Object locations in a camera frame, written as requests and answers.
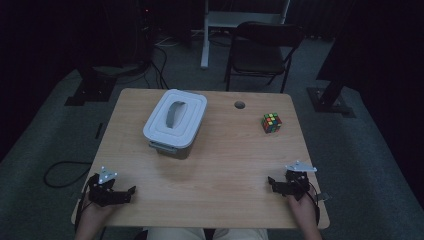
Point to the multicoloured puzzle cube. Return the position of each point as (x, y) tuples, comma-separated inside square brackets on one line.
[(271, 122)]

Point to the person's beige trousers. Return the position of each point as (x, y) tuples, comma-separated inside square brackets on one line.
[(176, 234)]

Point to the black folding chair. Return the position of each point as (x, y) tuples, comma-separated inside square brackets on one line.
[(258, 56)]

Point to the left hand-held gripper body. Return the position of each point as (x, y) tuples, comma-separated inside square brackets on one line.
[(101, 195)]

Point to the white metal desk frame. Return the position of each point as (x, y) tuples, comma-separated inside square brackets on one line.
[(205, 40)]

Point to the black stand with square base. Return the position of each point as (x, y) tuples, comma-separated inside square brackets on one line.
[(91, 90)]

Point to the dark equipment tower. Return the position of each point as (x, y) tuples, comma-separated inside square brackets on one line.
[(145, 33)]

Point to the grey lidded plastic box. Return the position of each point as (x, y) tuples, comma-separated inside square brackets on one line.
[(193, 110)]

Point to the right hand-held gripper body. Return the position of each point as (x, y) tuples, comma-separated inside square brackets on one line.
[(296, 185)]

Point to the person's left hand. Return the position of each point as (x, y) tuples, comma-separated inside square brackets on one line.
[(93, 211)]

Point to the black stand with flat base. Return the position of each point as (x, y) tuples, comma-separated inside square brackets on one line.
[(328, 101)]

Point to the person's right hand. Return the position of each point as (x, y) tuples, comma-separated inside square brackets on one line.
[(305, 210)]

